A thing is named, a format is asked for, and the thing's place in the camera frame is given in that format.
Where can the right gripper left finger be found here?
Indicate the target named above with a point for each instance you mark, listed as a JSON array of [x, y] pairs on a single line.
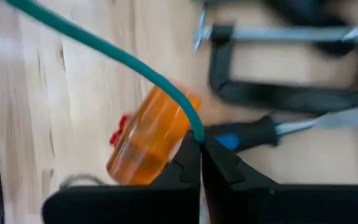
[[135, 205]]

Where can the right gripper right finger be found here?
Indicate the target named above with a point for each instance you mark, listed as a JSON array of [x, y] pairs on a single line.
[[291, 205]]

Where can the black and blue screwdriver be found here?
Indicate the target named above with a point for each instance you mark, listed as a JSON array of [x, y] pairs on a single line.
[[247, 133]]

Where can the black C-clamp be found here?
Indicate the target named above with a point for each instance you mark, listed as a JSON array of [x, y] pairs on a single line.
[[259, 96]]

